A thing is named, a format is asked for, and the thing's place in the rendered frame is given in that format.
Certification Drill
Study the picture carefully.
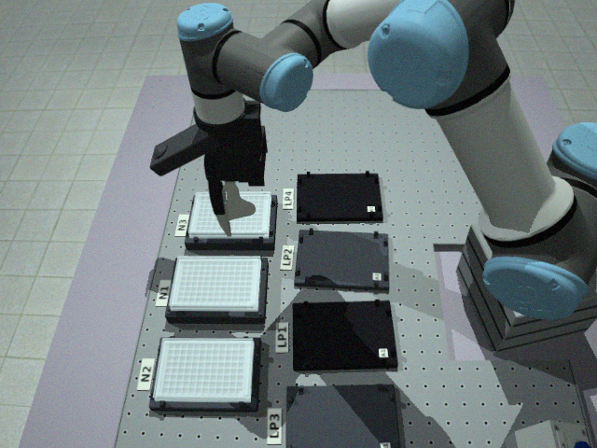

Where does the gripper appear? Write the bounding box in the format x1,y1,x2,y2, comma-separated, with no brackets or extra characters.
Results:
193,98,268,236

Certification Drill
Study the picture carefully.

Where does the white label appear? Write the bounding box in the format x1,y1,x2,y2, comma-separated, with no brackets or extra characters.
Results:
267,409,282,444
276,323,288,353
283,189,294,209
137,358,155,390
156,280,171,306
280,245,294,271
175,215,189,237

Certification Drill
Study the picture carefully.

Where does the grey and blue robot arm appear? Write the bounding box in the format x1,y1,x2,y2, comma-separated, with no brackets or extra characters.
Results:
177,0,597,320

